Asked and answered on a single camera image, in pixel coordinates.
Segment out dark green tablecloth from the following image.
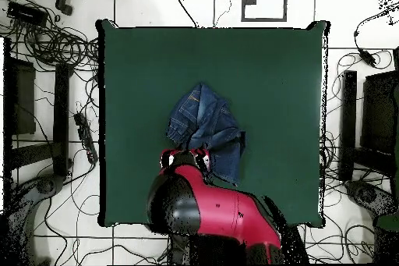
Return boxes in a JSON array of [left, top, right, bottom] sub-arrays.
[[96, 19, 331, 229]]

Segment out black power strip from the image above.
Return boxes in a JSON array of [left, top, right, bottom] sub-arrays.
[[73, 112, 99, 165]]

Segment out black cable tangle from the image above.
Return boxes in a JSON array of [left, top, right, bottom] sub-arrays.
[[0, 0, 101, 73], [319, 131, 378, 264]]

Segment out black rectangular device box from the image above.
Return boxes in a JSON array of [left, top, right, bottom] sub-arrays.
[[6, 1, 48, 27]]

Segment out dark green pad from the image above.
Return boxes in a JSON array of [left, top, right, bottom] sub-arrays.
[[375, 212, 399, 232]]

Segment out grey rectangular floor frame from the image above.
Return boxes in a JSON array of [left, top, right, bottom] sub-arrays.
[[240, 0, 288, 23]]

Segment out black power adapter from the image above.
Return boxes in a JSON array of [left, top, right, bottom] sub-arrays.
[[357, 48, 379, 68]]

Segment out dark flat panel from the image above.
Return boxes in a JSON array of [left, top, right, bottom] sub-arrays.
[[12, 58, 37, 136], [361, 70, 399, 154]]

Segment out blue denim jeans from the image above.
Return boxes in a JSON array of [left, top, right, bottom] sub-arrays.
[[165, 82, 247, 186]]

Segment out black metal frame stand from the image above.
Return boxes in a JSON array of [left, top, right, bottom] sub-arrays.
[[2, 37, 74, 186], [338, 69, 399, 183]]

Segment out black cable with connector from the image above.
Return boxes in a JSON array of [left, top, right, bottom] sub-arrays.
[[353, 2, 399, 51]]

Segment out thin black floor cable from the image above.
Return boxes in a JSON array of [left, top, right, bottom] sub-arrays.
[[213, 0, 233, 27]]

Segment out grey tripod foot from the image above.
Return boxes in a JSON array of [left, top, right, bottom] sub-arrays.
[[5, 173, 66, 265], [344, 179, 399, 232]]

